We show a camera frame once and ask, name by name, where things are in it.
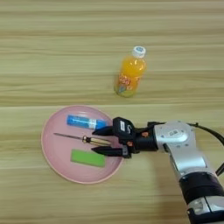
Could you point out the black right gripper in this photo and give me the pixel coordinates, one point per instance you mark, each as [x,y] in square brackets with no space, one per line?
[145,141]

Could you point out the orange juice bottle white cap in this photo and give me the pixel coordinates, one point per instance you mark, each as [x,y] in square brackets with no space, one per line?
[131,70]

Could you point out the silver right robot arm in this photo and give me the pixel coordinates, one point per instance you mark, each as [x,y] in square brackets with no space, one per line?
[186,154]

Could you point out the small black box white label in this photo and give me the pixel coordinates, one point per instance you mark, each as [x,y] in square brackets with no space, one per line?
[124,128]

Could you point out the green rectangular block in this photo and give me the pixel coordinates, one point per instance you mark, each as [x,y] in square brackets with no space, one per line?
[87,158]

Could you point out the blue glue stick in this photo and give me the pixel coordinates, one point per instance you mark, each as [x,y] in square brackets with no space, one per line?
[83,122]

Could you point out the pink round plate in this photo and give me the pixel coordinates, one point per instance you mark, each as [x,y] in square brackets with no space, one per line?
[58,154]

